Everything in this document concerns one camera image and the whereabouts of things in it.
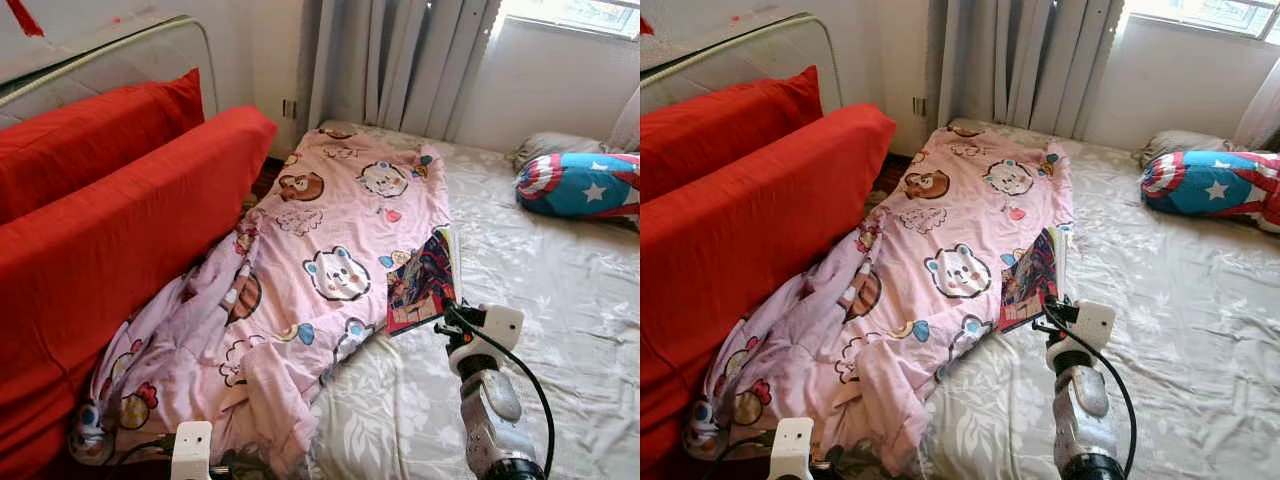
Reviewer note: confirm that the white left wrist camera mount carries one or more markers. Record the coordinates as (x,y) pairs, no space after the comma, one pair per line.
(790,450)
(192,450)

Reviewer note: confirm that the grey pillow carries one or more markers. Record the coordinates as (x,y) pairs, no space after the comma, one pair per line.
(1180,143)
(555,145)

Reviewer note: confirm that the wall socket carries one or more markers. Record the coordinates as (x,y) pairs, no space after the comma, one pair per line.
(919,106)
(289,109)

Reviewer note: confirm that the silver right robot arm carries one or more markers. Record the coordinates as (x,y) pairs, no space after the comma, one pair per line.
(1085,410)
(490,410)

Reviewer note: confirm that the pale sheer curtain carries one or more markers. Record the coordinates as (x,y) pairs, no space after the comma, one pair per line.
(1262,110)
(628,125)

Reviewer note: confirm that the grey pleated curtain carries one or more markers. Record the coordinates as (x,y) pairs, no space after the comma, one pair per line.
(1030,60)
(400,60)

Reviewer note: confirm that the green quilted mattress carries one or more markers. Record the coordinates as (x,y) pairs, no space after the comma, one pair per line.
(740,60)
(120,60)

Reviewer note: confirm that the small red fabric cushion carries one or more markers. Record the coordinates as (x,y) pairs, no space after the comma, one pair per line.
(90,145)
(720,135)

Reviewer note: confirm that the blue star shield pillow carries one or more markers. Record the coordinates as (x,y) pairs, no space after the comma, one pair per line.
(575,185)
(1200,185)

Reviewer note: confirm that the pink and blue comic book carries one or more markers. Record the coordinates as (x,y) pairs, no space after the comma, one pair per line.
(420,285)
(1030,280)

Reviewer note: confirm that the pink cartoon animal blanket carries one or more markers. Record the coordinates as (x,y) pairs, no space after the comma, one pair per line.
(950,210)
(330,220)

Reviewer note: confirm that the beige floral bedsheet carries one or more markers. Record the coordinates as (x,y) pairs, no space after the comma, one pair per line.
(560,300)
(1180,320)

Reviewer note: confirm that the large red fabric cushion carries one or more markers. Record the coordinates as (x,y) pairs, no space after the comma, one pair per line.
(120,260)
(750,260)

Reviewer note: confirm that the bright window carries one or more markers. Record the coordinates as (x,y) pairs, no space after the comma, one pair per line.
(1200,14)
(580,12)

